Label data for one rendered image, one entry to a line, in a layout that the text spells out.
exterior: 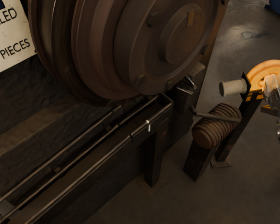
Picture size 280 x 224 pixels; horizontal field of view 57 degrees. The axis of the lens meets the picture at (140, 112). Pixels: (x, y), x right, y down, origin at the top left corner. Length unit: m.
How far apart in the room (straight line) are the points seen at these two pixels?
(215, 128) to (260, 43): 1.47
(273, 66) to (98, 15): 0.76
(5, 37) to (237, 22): 2.28
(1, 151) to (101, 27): 0.42
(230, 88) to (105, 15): 0.71
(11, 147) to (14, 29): 0.30
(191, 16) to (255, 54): 1.88
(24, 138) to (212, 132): 0.72
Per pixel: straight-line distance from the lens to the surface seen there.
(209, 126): 1.12
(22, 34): 0.58
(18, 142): 0.72
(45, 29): 0.47
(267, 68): 1.06
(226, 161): 1.66
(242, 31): 2.55
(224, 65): 2.17
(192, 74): 0.91
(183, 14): 0.49
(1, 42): 0.57
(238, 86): 1.07
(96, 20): 0.44
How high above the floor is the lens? 1.44
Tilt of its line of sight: 54 degrees down
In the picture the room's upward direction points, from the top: straight up
